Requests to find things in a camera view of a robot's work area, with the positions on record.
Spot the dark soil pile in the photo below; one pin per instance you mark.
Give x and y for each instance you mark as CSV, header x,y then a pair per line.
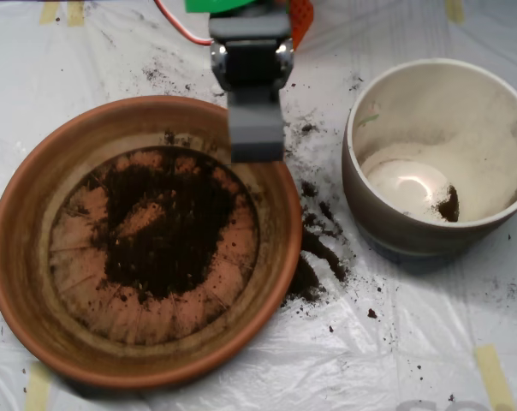
x,y
177,257

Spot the dark soil heap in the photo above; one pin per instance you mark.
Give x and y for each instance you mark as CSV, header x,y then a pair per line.
x,y
449,210

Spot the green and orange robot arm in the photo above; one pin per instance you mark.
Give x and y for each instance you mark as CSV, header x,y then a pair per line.
x,y
207,5

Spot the spilled dark soil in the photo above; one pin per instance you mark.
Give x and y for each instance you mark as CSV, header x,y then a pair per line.
x,y
305,278

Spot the white plant pot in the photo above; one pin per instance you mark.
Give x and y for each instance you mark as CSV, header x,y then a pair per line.
x,y
434,111

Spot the small dark red fragment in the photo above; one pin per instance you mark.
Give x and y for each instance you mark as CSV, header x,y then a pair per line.
x,y
372,313

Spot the terracotta plant saucer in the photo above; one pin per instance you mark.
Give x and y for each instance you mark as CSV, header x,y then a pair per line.
x,y
27,257

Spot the beige masking tape strip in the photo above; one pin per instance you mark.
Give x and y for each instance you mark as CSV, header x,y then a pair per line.
x,y
494,377
75,15
49,13
454,10
38,389

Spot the clear plastic sheet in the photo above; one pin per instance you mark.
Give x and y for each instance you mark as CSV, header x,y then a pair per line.
x,y
412,342

